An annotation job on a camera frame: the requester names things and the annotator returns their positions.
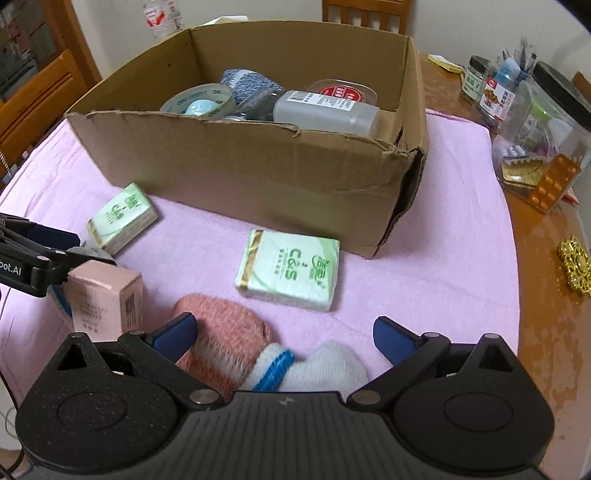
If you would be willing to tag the brown cardboard box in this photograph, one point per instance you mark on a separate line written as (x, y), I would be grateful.
(254, 175)

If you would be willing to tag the orange pill blister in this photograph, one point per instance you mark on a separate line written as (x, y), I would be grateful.
(554, 182)

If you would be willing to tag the gold ornament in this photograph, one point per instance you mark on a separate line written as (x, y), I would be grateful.
(575, 265)

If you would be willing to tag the grey knit cloth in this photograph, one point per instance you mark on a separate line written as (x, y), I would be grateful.
(94, 254)

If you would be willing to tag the clear jar with black lid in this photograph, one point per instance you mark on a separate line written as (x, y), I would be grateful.
(545, 120)

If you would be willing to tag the glass door cabinet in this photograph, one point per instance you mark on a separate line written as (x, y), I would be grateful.
(23, 41)

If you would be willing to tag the wooden desktop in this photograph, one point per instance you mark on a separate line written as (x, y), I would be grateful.
(540, 300)

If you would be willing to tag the round container with red label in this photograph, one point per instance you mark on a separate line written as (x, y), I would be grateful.
(344, 92)

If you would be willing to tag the jar with red label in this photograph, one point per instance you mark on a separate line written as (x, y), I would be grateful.
(498, 99)

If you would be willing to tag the green tissue packet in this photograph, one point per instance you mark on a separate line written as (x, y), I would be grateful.
(286, 272)
(122, 217)

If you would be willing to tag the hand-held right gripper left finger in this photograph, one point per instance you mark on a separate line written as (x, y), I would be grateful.
(178, 334)

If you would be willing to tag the clear jar of black clips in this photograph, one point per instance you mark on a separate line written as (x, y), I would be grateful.
(258, 106)

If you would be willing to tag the clear cup of pens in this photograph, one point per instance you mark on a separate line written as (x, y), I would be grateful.
(517, 60)

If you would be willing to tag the pink paper box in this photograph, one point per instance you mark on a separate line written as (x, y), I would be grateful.
(104, 300)

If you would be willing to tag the pink knit sock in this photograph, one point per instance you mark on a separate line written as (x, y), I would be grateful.
(221, 337)

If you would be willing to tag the clear tape roll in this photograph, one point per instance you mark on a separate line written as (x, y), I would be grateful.
(225, 99)

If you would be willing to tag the plastic water bottle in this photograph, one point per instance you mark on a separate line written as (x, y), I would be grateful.
(161, 16)

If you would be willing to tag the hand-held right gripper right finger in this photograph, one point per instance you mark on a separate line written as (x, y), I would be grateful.
(392, 337)

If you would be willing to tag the frosted plastic bottle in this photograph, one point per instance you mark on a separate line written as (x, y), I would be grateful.
(323, 115)

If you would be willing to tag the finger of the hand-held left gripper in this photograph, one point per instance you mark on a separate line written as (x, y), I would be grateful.
(57, 297)
(55, 240)

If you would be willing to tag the glass jar with green label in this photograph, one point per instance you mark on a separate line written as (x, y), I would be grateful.
(475, 83)

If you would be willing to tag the pink towel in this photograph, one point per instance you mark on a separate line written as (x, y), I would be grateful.
(415, 286)

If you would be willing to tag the blue knit sock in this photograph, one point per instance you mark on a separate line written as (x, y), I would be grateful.
(249, 83)

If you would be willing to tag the small yellow item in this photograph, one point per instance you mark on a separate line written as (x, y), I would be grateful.
(443, 63)

